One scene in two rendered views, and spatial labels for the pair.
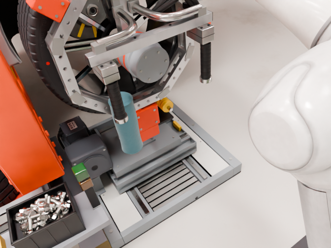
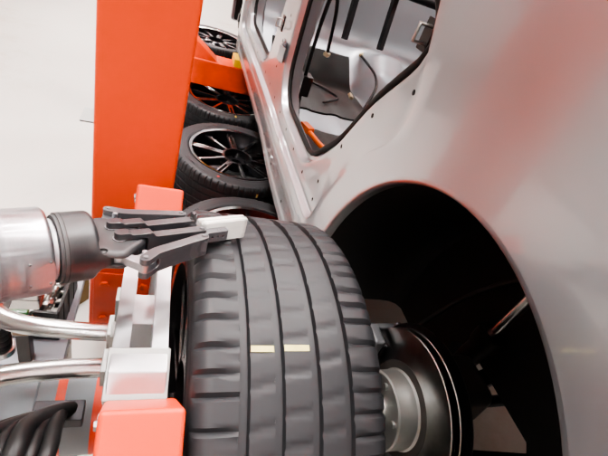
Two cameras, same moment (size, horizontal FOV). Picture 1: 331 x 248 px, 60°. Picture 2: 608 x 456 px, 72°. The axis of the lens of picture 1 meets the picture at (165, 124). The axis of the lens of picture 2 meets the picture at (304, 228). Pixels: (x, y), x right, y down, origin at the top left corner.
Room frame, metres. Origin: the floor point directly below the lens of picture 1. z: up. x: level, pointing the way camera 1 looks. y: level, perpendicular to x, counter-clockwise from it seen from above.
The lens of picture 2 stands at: (1.15, -0.25, 1.55)
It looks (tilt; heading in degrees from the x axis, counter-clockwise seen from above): 35 degrees down; 92
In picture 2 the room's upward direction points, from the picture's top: 22 degrees clockwise
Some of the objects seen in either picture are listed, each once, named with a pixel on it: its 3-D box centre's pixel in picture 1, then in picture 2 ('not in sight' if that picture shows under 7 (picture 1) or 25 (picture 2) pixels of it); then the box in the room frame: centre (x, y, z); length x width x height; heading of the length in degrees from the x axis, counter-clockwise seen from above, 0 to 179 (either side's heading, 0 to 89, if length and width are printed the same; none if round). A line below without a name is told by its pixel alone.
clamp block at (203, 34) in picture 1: (199, 30); not in sight; (0.89, -0.15, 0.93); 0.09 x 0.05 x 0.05; 27
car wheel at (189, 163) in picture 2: not in sight; (232, 171); (0.64, 1.66, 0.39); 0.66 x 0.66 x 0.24
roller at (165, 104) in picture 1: (154, 94); not in sight; (1.13, 0.03, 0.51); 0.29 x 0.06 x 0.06; 27
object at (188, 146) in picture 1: (143, 147); not in sight; (1.16, 0.14, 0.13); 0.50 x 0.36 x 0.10; 117
